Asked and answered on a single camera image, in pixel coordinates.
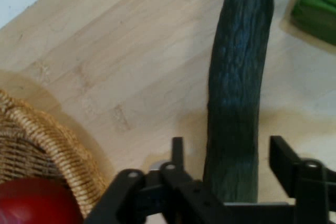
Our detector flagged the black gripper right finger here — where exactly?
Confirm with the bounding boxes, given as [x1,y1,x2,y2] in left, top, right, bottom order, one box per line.
[269,135,336,224]

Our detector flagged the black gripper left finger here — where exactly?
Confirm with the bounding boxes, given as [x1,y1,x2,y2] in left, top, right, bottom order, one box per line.
[83,136,224,224]

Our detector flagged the dark green cucumber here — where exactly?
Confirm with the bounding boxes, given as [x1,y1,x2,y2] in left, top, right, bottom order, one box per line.
[203,0,275,204]

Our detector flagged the woven wicker basket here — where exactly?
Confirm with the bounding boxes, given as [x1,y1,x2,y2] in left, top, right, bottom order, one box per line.
[0,89,110,219]

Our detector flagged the wooden cutting board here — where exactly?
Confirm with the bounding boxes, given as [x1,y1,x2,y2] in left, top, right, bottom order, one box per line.
[0,0,336,224]

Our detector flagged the red bell pepper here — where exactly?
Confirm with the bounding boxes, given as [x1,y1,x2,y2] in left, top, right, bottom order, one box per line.
[0,178,85,224]

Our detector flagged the green bell pepper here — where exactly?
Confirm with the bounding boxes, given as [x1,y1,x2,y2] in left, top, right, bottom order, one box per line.
[290,0,336,48]

